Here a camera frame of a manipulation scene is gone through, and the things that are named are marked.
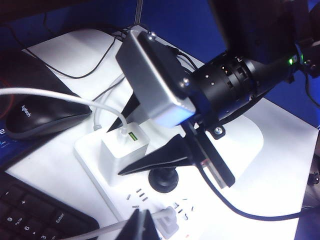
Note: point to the black keyboard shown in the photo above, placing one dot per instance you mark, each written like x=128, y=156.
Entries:
x=37, y=220

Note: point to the black Logitech mouse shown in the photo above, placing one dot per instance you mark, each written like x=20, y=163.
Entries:
x=45, y=117

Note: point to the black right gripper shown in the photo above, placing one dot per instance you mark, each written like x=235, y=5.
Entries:
x=220, y=87

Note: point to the white charger block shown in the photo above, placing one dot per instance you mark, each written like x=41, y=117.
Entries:
x=117, y=155

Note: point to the silver partition post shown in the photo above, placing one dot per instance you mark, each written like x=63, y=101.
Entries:
x=138, y=10

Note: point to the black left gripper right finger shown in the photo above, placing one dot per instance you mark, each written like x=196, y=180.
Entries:
x=150, y=230

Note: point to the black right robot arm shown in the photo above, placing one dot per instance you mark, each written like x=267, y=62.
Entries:
x=250, y=20

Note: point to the blue mouse pad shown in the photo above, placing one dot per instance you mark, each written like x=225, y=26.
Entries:
x=3, y=140

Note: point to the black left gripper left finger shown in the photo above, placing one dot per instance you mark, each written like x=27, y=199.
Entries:
x=132, y=230

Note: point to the white power strip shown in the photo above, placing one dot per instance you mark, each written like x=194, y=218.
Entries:
x=112, y=197

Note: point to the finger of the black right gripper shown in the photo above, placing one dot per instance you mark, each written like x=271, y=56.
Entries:
x=130, y=107
x=170, y=155

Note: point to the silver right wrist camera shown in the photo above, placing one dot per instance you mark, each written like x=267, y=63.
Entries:
x=150, y=87

